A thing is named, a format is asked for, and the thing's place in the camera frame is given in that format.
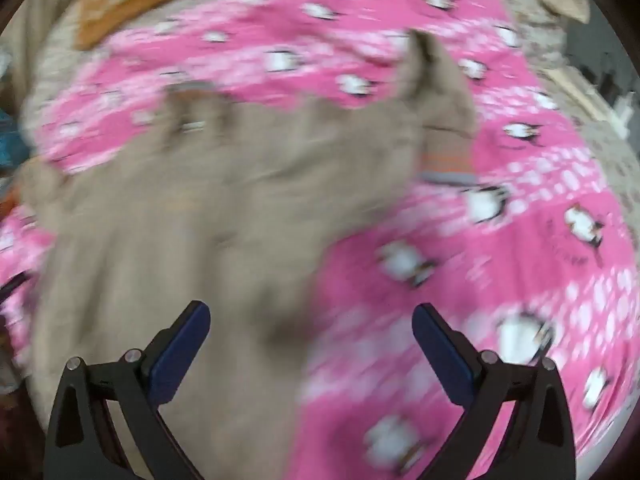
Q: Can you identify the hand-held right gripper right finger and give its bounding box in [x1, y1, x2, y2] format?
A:
[412, 303, 579, 480]

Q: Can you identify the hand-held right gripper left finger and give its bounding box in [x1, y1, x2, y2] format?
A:
[42, 300, 211, 480]

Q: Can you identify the beige jacket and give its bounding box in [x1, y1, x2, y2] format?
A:
[20, 30, 481, 480]

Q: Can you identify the pink penguin printed blanket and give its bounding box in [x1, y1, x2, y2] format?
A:
[0, 0, 637, 477]

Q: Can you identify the orange cloth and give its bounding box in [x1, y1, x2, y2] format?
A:
[0, 180, 22, 217]

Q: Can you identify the floral bedsheet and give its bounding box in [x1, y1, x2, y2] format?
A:
[20, 0, 640, 281]

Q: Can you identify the blue cloth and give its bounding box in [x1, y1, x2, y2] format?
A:
[0, 109, 26, 171]

